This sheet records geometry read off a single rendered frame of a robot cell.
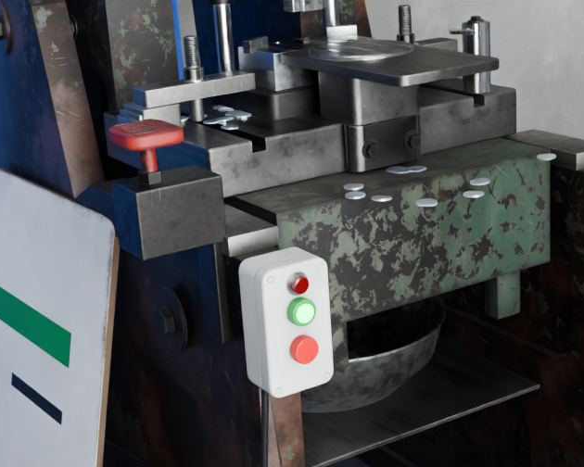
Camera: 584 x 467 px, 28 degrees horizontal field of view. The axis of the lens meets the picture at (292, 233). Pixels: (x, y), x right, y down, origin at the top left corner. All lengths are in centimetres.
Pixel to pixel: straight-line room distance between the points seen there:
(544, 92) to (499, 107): 187
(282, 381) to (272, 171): 28
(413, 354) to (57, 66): 61
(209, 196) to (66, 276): 48
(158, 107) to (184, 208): 26
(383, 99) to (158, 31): 37
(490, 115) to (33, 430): 79
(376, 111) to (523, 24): 196
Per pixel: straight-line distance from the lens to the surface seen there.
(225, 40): 151
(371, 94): 135
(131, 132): 113
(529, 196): 145
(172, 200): 115
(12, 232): 177
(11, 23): 171
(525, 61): 331
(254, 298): 114
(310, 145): 135
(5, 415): 184
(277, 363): 115
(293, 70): 144
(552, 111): 341
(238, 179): 131
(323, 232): 127
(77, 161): 160
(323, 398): 149
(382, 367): 148
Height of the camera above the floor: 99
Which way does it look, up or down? 17 degrees down
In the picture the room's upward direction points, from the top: 4 degrees counter-clockwise
